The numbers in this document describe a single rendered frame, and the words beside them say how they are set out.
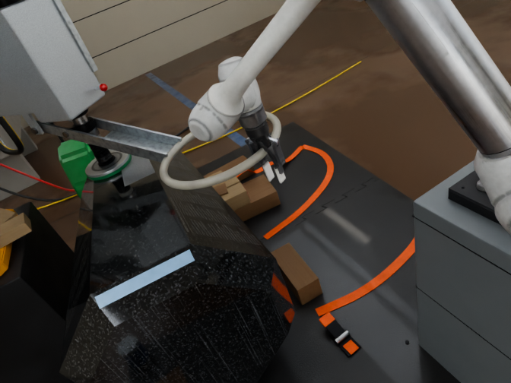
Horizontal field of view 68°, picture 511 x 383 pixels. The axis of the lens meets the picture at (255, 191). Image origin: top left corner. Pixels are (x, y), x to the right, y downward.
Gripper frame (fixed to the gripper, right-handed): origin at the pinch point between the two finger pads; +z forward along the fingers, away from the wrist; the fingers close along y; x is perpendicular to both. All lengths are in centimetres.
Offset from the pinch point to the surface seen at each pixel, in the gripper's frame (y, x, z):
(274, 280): -4.2, 22.7, 30.3
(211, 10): 404, -373, 18
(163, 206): 32.6, 27.7, -1.0
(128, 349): 17, 69, 19
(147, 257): 18, 48, 0
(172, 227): 19.8, 34.4, -0.2
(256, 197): 75, -47, 67
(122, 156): 80, 12, -7
